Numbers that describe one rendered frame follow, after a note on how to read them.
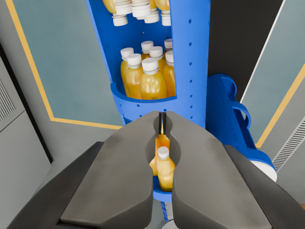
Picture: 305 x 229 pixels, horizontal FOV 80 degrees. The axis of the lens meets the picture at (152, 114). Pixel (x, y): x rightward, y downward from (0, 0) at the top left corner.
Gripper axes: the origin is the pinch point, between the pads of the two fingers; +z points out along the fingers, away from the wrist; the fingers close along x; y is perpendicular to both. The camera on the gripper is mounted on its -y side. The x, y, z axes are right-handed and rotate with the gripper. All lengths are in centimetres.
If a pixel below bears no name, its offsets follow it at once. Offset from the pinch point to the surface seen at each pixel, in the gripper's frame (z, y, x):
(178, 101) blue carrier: 29.5, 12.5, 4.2
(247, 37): 133, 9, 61
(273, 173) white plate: 51, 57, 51
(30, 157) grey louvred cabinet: 155, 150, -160
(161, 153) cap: 37, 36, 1
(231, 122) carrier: 78, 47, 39
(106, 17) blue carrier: 45.8, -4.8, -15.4
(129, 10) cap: 37.0, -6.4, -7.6
